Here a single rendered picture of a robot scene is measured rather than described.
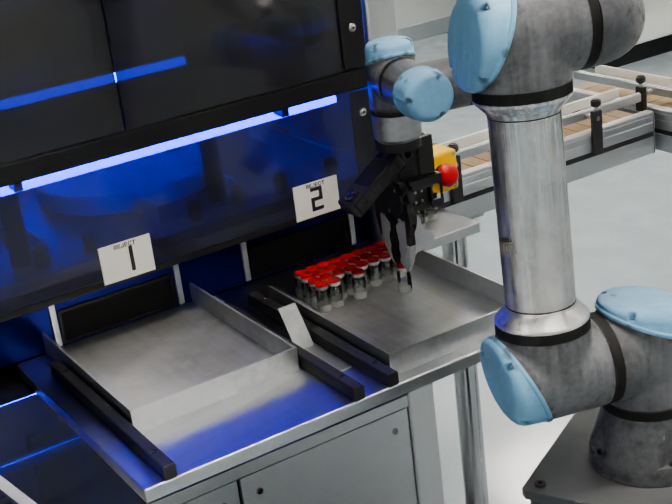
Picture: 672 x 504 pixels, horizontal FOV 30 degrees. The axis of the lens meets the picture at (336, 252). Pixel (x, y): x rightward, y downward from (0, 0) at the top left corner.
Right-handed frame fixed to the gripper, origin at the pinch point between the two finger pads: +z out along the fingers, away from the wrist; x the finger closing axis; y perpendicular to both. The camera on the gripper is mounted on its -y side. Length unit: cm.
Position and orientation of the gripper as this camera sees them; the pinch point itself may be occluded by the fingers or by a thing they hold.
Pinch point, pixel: (399, 262)
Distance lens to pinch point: 198.9
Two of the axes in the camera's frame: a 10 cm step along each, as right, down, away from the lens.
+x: -5.3, -2.5, 8.1
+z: 1.2, 9.2, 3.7
